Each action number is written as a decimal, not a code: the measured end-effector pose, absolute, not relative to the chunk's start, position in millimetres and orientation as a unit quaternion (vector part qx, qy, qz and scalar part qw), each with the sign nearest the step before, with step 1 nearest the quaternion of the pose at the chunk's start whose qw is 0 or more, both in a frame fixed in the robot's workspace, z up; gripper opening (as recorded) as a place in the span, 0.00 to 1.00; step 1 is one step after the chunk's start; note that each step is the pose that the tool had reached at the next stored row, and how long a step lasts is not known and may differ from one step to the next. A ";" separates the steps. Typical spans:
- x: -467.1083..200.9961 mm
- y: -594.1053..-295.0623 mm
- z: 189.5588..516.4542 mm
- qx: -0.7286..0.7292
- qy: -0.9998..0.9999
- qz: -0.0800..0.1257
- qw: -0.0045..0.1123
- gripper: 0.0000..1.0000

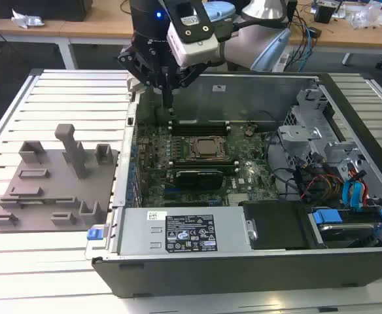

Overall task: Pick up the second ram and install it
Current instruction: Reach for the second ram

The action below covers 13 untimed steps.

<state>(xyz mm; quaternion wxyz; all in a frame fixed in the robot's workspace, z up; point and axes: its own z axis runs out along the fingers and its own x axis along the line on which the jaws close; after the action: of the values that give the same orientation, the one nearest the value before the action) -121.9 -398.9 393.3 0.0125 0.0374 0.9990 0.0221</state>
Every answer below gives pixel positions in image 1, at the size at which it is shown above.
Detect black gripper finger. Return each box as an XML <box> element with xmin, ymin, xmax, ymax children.
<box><xmin>118</xmin><ymin>48</ymin><xmax>168</xmax><ymax>109</ymax></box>
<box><xmin>167</xmin><ymin>63</ymin><xmax>209</xmax><ymax>109</ymax></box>

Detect black RAM slot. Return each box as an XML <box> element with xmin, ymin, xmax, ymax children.
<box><xmin>170</xmin><ymin>128</ymin><xmax>230</xmax><ymax>137</ymax></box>
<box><xmin>168</xmin><ymin>158</ymin><xmax>236</xmax><ymax>166</ymax></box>

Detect white plastic clip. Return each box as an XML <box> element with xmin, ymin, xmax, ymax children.
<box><xmin>126</xmin><ymin>75</ymin><xmax>147</xmax><ymax>99</ymax></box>

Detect wooden desk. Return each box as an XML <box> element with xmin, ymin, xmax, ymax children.
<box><xmin>288</xmin><ymin>6</ymin><xmax>382</xmax><ymax>68</ymax></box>
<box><xmin>0</xmin><ymin>9</ymin><xmax>136</xmax><ymax>70</ymax></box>

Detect silver CPU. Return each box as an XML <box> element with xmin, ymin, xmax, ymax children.
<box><xmin>194</xmin><ymin>139</ymin><xmax>223</xmax><ymax>154</ymax></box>

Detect CPU socket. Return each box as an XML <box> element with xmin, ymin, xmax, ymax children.
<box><xmin>187</xmin><ymin>135</ymin><xmax>228</xmax><ymax>162</ymax></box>

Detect black graphics card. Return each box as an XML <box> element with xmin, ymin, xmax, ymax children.
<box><xmin>173</xmin><ymin>168</ymin><xmax>225</xmax><ymax>191</ymax></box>

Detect black box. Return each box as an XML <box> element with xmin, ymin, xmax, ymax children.
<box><xmin>0</xmin><ymin>0</ymin><xmax>88</xmax><ymax>22</ymax></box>

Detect crumpled clear plastic wrap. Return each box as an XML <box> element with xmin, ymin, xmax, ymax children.
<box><xmin>10</xmin><ymin>8</ymin><xmax>47</xmax><ymax>29</ymax></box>

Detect metal drive cage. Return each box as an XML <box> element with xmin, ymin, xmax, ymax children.
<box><xmin>277</xmin><ymin>87</ymin><xmax>369</xmax><ymax>173</ymax></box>

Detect green motherboard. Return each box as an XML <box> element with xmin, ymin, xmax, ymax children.
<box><xmin>133</xmin><ymin>121</ymin><xmax>285</xmax><ymax>209</ymax></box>

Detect grey parts rack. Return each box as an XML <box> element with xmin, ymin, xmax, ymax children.
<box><xmin>0</xmin><ymin>123</ymin><xmax>120</xmax><ymax>234</ymax></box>

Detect grey power supply unit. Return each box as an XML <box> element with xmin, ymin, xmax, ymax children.
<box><xmin>116</xmin><ymin>205</ymin><xmax>256</xmax><ymax>256</ymax></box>

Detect blue case latch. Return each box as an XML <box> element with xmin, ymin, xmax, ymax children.
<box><xmin>87</xmin><ymin>224</ymin><xmax>111</xmax><ymax>243</ymax></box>

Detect black plastic air shroud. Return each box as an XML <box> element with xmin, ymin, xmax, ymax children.
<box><xmin>239</xmin><ymin>200</ymin><xmax>310</xmax><ymax>252</ymax></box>

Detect clear plastic bags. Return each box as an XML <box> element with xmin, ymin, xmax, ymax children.
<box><xmin>345</xmin><ymin>2</ymin><xmax>382</xmax><ymax>29</ymax></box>

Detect blue disk carrier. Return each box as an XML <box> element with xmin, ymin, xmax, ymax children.
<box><xmin>311</xmin><ymin>208</ymin><xmax>382</xmax><ymax>230</ymax></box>

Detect black open PC case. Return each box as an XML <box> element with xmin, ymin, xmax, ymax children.
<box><xmin>85</xmin><ymin>70</ymin><xmax>382</xmax><ymax>299</ymax></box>

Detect hard disk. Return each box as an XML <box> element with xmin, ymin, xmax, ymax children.
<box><xmin>317</xmin><ymin>222</ymin><xmax>377</xmax><ymax>246</ymax></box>

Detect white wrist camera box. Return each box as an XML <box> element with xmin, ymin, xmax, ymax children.
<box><xmin>166</xmin><ymin>0</ymin><xmax>220</xmax><ymax>68</ymax></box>

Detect blue cable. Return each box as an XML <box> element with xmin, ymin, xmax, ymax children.
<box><xmin>302</xmin><ymin>18</ymin><xmax>315</xmax><ymax>73</ymax></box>

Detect yellow red black wire bundle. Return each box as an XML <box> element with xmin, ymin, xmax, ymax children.
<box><xmin>307</xmin><ymin>175</ymin><xmax>344</xmax><ymax>202</ymax></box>

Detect blue flat data wire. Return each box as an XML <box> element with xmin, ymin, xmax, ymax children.
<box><xmin>342</xmin><ymin>180</ymin><xmax>369</xmax><ymax>210</ymax></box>

